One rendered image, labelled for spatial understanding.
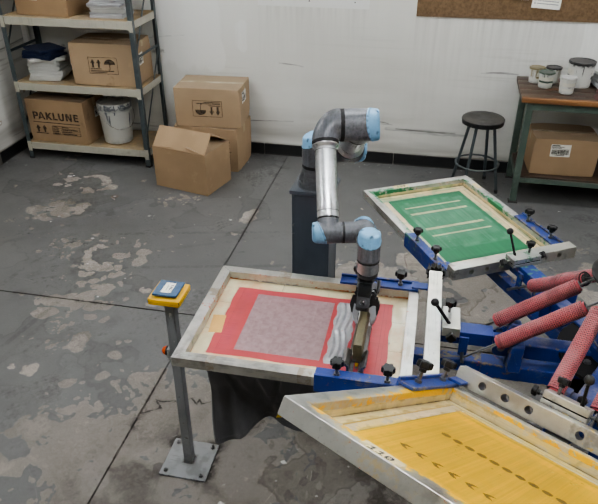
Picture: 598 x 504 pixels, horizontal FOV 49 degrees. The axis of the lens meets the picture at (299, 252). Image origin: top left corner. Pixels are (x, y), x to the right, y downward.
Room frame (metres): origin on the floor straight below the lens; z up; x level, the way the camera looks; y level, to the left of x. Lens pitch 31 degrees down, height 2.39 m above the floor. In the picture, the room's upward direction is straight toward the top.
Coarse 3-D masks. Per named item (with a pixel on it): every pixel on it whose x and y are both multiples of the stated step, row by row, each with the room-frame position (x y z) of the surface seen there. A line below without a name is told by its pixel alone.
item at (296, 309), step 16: (240, 288) 2.12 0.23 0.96; (240, 304) 2.01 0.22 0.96; (256, 304) 2.01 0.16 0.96; (272, 304) 2.01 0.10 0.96; (288, 304) 2.01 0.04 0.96; (304, 304) 2.01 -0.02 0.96; (320, 304) 2.01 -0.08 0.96; (336, 304) 2.01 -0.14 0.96; (384, 304) 2.01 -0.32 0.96; (256, 320) 1.91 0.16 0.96; (272, 320) 1.91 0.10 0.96; (288, 320) 1.91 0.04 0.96; (304, 320) 1.91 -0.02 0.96; (320, 320) 1.91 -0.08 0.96; (384, 320) 1.91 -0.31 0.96; (384, 336) 1.82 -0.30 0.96
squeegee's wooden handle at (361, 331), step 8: (360, 312) 1.82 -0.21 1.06; (368, 312) 1.82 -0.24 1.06; (360, 320) 1.77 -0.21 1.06; (368, 320) 1.84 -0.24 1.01; (360, 328) 1.73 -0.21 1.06; (360, 336) 1.69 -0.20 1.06; (360, 344) 1.65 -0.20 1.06; (352, 352) 1.65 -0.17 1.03; (360, 352) 1.64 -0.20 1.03; (352, 360) 1.64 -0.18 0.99; (360, 360) 1.64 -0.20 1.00
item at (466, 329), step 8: (464, 328) 1.75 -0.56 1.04; (472, 328) 1.75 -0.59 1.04; (480, 328) 1.75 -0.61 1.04; (488, 328) 1.75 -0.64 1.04; (440, 336) 1.75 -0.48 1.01; (464, 336) 1.73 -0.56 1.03; (472, 336) 1.73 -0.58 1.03; (480, 336) 1.72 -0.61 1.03; (488, 336) 1.72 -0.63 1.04; (472, 344) 1.72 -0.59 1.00; (480, 344) 1.72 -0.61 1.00; (488, 344) 1.71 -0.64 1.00
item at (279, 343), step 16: (240, 320) 1.91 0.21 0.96; (224, 336) 1.82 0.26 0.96; (240, 336) 1.82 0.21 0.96; (256, 336) 1.82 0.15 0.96; (272, 336) 1.82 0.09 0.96; (288, 336) 1.82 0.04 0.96; (304, 336) 1.82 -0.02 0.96; (320, 336) 1.82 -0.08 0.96; (352, 336) 1.82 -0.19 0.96; (208, 352) 1.73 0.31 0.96; (224, 352) 1.73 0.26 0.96; (240, 352) 1.73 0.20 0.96; (256, 352) 1.73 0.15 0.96; (272, 352) 1.73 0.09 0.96; (288, 352) 1.73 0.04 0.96; (304, 352) 1.73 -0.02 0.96; (320, 352) 1.73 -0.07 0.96; (384, 352) 1.73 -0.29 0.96; (368, 368) 1.65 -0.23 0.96
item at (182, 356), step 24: (216, 288) 2.07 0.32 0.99; (336, 288) 2.11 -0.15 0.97; (384, 288) 2.07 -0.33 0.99; (408, 312) 1.91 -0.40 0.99; (192, 336) 1.78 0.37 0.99; (408, 336) 1.78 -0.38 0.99; (192, 360) 1.65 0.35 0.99; (216, 360) 1.65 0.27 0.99; (240, 360) 1.65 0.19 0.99; (408, 360) 1.65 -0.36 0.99; (312, 384) 1.57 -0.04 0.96
